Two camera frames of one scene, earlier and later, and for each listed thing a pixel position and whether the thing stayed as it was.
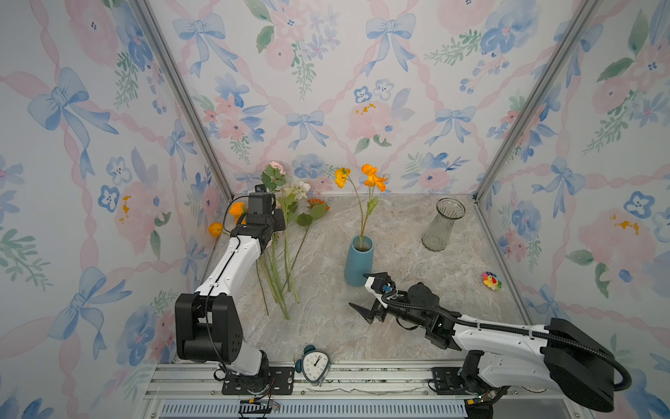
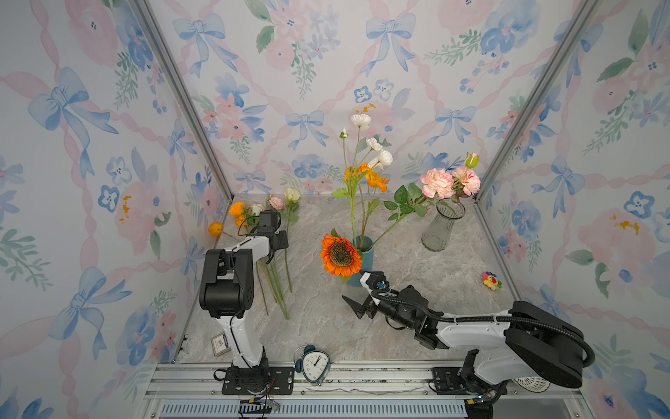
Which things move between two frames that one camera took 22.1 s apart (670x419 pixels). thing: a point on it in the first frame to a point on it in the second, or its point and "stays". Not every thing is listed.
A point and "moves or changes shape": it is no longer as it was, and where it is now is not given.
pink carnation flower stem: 273,178 to 436,183
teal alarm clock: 314,365 stays
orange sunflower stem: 318,209 to 338,257
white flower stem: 293,191 to 376,155
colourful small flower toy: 491,281 stays
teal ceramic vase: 358,260 stays
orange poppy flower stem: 372,181 moves or changes shape
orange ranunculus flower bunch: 237,209 stays
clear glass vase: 435,234 stays
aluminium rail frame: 193,390 stays
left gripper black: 277,221 to 279,240
